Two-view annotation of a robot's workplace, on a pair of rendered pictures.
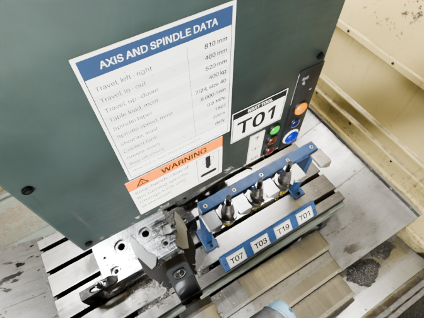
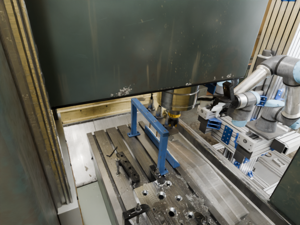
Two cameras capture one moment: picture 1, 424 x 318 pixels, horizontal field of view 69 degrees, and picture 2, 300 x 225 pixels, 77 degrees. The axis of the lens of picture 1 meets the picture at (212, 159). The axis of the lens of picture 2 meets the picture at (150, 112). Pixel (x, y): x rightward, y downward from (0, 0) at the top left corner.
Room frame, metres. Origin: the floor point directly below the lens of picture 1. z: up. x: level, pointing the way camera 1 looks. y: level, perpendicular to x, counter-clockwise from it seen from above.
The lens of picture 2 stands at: (0.48, 0.89, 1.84)
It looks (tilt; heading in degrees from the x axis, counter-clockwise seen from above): 30 degrees down; 271
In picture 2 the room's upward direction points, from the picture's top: 3 degrees clockwise
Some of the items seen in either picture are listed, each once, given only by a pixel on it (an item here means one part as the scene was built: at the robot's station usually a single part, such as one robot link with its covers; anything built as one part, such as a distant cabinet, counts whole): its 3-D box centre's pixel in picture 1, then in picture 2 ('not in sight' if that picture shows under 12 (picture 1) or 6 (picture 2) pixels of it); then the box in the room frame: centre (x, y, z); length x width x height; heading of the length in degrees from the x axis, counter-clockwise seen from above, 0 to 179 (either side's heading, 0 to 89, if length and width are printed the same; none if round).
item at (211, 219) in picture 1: (212, 221); (172, 131); (0.35, 0.00, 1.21); 0.07 x 0.05 x 0.01; 29
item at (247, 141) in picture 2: not in sight; (260, 136); (-0.42, -0.38, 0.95); 0.40 x 0.13 x 0.09; 30
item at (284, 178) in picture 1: (286, 174); (151, 103); (0.49, -0.24, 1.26); 0.04 x 0.04 x 0.07
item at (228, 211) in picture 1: (228, 207); (168, 119); (0.38, -0.04, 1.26); 0.04 x 0.04 x 0.07
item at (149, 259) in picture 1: (143, 254); (217, 111); (0.19, 0.16, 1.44); 0.09 x 0.03 x 0.06; 55
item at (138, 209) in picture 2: not in sight; (136, 214); (0.52, 0.36, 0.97); 0.13 x 0.03 x 0.15; 29
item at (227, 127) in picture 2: not in sight; (226, 135); (-0.23, -0.56, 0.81); 0.09 x 0.01 x 0.18; 120
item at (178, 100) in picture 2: not in sight; (177, 88); (0.38, 0.21, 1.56); 0.16 x 0.16 x 0.12
